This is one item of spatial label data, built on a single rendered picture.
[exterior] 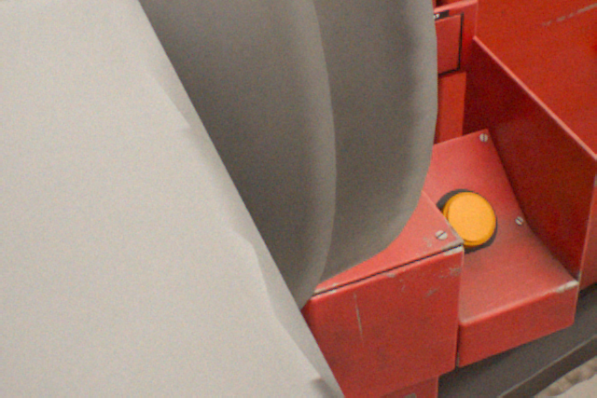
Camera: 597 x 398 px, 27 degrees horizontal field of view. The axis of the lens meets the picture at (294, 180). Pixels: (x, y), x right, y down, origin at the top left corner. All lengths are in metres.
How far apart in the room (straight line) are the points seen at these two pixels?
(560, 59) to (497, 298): 0.49
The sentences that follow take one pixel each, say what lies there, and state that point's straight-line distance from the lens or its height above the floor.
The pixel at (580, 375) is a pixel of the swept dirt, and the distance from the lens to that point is 1.73.
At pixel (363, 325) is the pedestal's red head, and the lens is 0.76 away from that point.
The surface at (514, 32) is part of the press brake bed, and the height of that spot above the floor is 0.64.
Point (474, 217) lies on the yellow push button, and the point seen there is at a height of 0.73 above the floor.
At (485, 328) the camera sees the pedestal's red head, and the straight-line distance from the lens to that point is 0.83.
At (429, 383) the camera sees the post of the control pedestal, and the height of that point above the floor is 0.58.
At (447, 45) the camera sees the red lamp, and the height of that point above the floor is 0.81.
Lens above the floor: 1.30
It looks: 40 degrees down
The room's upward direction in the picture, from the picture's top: 2 degrees counter-clockwise
